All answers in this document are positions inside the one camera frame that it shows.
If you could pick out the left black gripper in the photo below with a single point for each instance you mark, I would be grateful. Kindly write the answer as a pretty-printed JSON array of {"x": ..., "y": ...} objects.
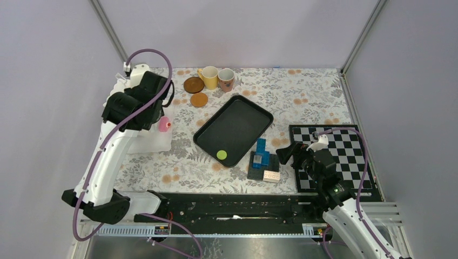
[{"x": 130, "y": 91}]

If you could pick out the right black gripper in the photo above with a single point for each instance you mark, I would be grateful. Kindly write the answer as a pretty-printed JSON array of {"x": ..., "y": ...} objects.
[{"x": 297, "y": 150}]

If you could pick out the pink square cake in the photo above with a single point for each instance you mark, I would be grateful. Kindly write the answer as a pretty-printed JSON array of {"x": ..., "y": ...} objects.
[{"x": 164, "y": 124}]

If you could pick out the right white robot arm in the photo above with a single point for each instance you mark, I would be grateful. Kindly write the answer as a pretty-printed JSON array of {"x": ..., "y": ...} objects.
[{"x": 336, "y": 203}]

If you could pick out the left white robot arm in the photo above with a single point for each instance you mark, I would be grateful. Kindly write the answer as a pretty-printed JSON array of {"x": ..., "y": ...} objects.
[{"x": 95, "y": 194}]

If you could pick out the beige lego brick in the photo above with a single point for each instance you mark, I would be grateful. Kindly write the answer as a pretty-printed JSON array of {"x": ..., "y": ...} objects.
[{"x": 271, "y": 176}]

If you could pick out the blue lego block stack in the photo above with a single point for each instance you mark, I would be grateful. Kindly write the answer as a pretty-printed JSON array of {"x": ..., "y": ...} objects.
[{"x": 261, "y": 156}]

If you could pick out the black lego baseplate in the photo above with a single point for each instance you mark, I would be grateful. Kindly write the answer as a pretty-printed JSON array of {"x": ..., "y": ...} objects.
[{"x": 256, "y": 174}]

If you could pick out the black serving tray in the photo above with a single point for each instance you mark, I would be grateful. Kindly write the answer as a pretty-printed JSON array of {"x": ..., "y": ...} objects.
[{"x": 235, "y": 128}]

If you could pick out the dark brown round coaster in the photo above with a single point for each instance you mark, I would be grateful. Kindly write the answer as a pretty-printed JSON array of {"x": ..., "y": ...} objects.
[{"x": 193, "y": 85}]

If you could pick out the light brown round coaster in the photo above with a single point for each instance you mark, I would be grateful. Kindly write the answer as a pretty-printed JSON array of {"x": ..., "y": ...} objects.
[{"x": 199, "y": 100}]

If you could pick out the green round cookie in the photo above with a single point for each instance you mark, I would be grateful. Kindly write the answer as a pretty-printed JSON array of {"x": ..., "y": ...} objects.
[{"x": 221, "y": 154}]

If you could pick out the yellow mug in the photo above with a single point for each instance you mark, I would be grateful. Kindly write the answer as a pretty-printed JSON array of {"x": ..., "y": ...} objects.
[{"x": 209, "y": 75}]

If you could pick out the pink patterned mug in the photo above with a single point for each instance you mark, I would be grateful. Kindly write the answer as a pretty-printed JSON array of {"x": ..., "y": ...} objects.
[{"x": 226, "y": 79}]

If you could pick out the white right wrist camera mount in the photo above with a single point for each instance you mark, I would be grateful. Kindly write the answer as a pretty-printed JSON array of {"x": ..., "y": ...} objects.
[{"x": 321, "y": 143}]

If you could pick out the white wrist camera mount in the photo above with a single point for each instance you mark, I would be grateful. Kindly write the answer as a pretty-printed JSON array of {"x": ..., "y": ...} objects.
[
  {"x": 134, "y": 73},
  {"x": 321, "y": 143}
]

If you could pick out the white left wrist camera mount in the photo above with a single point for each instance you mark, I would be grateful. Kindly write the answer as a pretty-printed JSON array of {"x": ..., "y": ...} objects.
[{"x": 134, "y": 73}]

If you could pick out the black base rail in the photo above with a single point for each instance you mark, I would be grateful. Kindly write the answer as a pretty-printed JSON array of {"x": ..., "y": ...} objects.
[{"x": 237, "y": 214}]

